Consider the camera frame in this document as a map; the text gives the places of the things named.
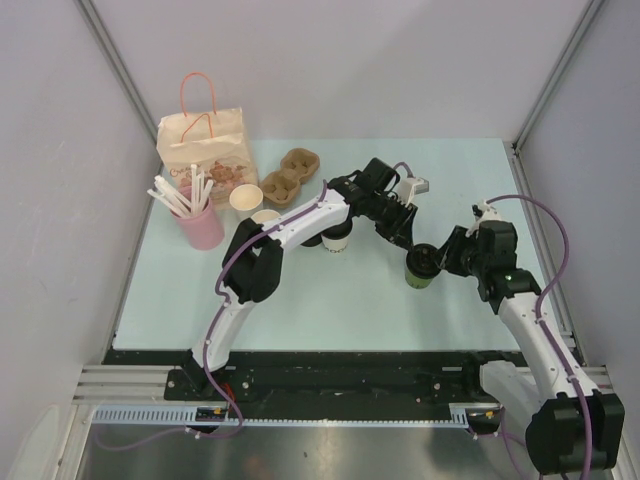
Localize white wrapped straws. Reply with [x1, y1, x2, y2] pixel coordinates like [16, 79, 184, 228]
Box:
[146, 164, 214, 219]

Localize pink straw holder cup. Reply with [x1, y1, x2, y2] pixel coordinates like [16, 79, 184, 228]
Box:
[172, 198, 225, 250]

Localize white cable duct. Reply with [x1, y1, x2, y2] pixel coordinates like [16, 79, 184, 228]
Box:
[92, 404, 469, 428]

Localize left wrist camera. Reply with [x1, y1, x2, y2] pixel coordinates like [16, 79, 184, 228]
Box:
[396, 177, 430, 205]

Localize aluminium rail frame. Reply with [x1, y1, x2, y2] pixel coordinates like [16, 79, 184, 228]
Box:
[72, 364, 614, 406]

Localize black lid stack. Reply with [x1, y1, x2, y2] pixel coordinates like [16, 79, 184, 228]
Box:
[301, 234, 322, 248]

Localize white paper cup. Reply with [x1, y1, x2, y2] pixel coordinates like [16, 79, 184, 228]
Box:
[321, 234, 350, 254]

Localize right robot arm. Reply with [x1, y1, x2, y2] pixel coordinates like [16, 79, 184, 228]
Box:
[437, 220, 625, 475]

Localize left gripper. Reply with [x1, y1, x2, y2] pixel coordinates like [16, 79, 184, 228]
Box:
[365, 193, 418, 253]

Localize paper takeout bag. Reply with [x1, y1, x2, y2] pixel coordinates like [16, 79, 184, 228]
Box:
[156, 72, 258, 209]

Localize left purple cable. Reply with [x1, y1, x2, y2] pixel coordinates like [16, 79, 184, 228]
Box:
[94, 179, 331, 451]

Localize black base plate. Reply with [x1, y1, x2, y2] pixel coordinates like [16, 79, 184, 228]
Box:
[165, 351, 526, 403]

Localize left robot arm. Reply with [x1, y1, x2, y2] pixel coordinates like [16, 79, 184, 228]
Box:
[183, 158, 418, 400]

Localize green paper cup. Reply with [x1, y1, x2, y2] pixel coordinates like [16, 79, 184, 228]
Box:
[404, 265, 441, 289]

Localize green cup stack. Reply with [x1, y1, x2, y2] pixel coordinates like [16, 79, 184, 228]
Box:
[251, 209, 280, 224]

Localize black cup lid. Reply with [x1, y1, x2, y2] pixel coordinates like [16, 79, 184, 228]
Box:
[321, 220, 353, 240]
[405, 243, 440, 279]

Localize cardboard cup carrier stack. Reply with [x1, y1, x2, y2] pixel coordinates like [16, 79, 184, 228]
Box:
[260, 148, 320, 208]

